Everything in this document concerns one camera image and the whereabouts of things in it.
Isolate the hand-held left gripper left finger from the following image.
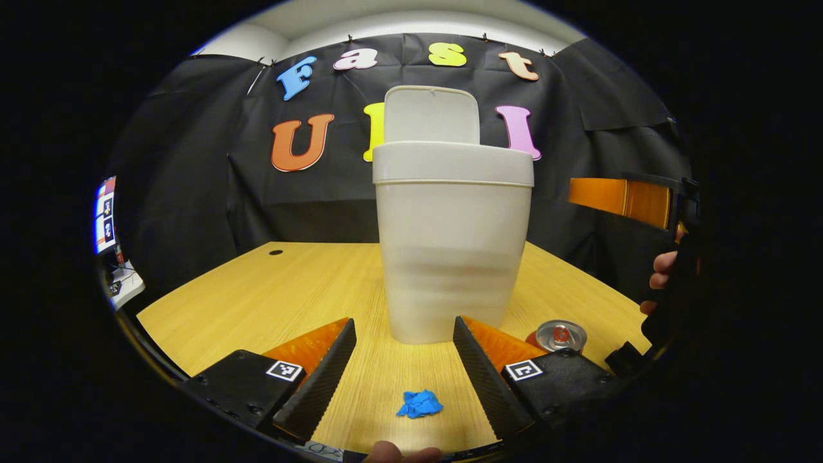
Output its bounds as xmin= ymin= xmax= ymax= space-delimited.
xmin=183 ymin=317 xmax=357 ymax=444

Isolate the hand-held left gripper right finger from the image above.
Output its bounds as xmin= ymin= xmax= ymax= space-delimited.
xmin=453 ymin=315 xmax=628 ymax=441

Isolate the blue paper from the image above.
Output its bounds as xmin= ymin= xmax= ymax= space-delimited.
xmin=396 ymin=389 xmax=444 ymax=419

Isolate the red pop can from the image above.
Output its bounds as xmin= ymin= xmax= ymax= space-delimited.
xmin=525 ymin=320 xmax=588 ymax=354

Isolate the white desktop garbage bin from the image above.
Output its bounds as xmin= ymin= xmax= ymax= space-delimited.
xmin=372 ymin=86 xmax=535 ymax=345

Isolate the wooden desktop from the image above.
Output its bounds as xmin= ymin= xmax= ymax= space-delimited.
xmin=136 ymin=241 xmax=653 ymax=454

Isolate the white side table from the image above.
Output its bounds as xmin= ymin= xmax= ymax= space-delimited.
xmin=105 ymin=260 xmax=146 ymax=311

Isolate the black backdrop cloth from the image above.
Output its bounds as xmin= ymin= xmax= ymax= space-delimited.
xmin=106 ymin=32 xmax=692 ymax=316

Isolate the computer monitor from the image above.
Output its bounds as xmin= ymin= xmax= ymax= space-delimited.
xmin=95 ymin=177 xmax=118 ymax=255

